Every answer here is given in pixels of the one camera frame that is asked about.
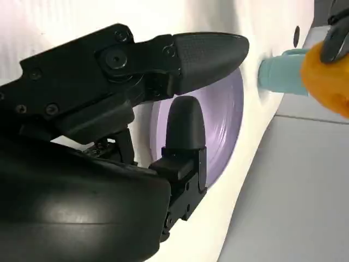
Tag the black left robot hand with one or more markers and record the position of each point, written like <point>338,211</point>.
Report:
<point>336,41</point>

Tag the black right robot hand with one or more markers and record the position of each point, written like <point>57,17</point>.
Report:
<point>68,191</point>

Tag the pale green mug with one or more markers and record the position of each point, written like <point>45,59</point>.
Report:
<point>280,73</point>

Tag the lilac plate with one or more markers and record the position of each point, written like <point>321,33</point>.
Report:
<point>223,114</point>

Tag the orange white toy bread roll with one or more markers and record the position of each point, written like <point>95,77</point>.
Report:
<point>319,82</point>

